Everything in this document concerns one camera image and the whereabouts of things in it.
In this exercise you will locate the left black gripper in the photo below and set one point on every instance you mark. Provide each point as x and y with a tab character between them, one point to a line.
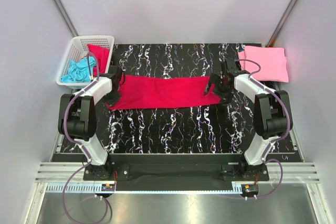
112	102

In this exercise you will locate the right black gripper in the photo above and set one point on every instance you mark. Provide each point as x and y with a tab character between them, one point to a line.
214	79

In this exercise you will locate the red t shirt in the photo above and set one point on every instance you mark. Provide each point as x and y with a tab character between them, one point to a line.
156	93
102	55

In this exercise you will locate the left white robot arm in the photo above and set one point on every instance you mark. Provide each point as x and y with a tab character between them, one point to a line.
77	113

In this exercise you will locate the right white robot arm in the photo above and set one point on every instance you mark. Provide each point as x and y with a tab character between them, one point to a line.
272	112

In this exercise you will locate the cyan t shirt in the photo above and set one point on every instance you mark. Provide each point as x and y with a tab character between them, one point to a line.
80	71

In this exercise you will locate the red t shirt in basket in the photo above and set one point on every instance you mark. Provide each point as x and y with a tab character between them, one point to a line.
102	55

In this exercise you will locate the white plastic basket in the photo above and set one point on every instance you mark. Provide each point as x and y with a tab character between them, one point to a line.
78	49

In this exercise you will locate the folded pink t shirt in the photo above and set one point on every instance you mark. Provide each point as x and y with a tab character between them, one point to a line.
273	63

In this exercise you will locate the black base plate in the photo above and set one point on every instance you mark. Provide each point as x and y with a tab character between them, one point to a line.
178	172

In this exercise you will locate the aluminium rail frame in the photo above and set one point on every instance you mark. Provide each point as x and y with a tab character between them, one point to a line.
293	194

